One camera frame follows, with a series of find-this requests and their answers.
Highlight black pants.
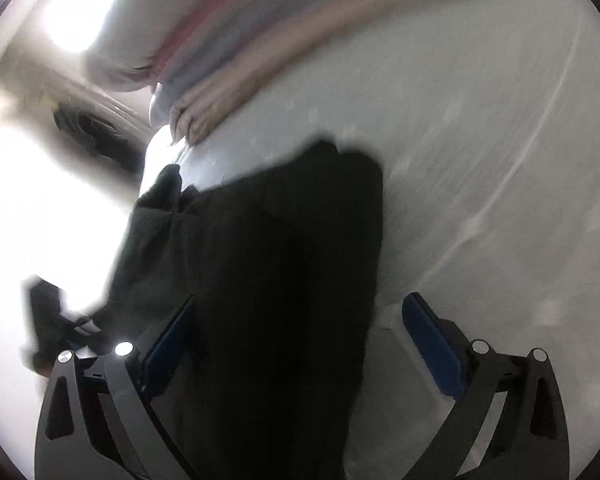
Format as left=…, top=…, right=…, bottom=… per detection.
left=107, top=140, right=385, bottom=480

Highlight pile of folded clothes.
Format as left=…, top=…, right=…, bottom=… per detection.
left=149, top=20, right=331, bottom=128

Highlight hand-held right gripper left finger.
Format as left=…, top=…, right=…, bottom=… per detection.
left=34, top=295, right=202, bottom=480

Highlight black lace garment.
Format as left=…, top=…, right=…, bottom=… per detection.
left=51, top=101, right=145, bottom=183

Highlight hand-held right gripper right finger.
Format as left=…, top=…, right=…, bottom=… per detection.
left=401, top=292, right=571, bottom=480

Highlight white tasselled bed cover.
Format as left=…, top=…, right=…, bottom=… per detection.
left=140, top=0, right=600, bottom=480

